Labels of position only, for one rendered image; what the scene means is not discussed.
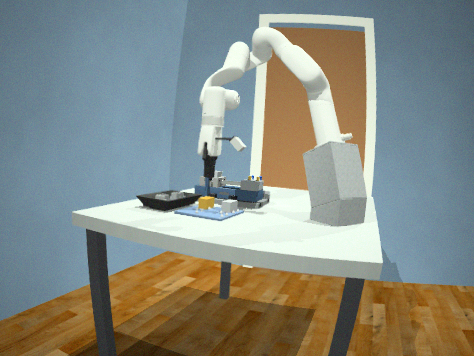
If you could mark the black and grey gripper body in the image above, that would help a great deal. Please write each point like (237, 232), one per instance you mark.
(208, 134)

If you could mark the yellow rectangular block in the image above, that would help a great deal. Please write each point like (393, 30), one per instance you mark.
(206, 202)

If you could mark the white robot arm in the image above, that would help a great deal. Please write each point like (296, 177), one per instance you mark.
(239, 59)

